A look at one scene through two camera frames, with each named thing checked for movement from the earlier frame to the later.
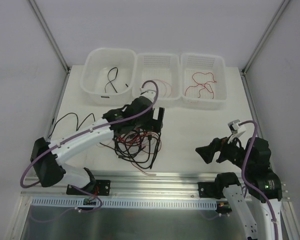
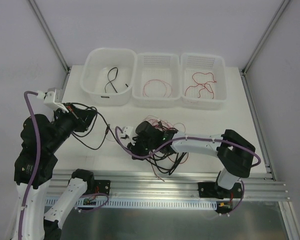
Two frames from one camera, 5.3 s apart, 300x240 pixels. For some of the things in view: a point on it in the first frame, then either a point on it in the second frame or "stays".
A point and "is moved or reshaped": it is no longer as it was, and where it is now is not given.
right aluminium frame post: (265, 35) stays
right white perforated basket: (203, 80) stays
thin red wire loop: (163, 82) stays
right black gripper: (220, 150) to (137, 146)
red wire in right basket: (203, 86) stays
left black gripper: (154, 119) to (80, 119)
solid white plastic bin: (108, 76) stays
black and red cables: (135, 145) is moved or reshaped
